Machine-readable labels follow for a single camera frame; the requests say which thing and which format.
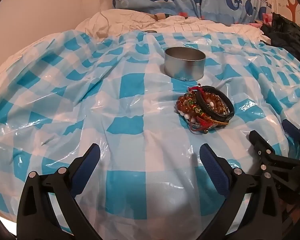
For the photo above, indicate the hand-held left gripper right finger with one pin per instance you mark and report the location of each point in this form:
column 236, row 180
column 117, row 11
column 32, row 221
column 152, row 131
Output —
column 215, row 171

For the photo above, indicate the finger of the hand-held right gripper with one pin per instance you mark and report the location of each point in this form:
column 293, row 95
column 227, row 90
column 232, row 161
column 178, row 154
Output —
column 289, row 127
column 258, row 140

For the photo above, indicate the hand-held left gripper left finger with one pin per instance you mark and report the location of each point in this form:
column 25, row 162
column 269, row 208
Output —
column 88, row 165

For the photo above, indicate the round metal tin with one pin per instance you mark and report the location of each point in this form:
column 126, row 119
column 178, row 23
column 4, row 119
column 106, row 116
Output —
column 185, row 67

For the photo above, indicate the blue white checked plastic cloth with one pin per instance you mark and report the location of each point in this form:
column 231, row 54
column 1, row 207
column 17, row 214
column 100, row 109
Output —
column 65, row 92

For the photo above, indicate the black garment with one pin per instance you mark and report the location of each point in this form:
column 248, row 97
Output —
column 290, row 35

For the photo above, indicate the pink cloth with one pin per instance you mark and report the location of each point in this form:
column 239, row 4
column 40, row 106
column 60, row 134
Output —
column 266, row 17

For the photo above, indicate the white quilt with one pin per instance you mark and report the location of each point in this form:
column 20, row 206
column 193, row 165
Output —
column 190, row 26

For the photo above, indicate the round metal tin lid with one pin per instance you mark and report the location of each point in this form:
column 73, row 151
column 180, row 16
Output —
column 150, row 31

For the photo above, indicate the orange tree wall sticker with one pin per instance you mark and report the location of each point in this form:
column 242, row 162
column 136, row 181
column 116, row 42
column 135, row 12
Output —
column 293, row 7

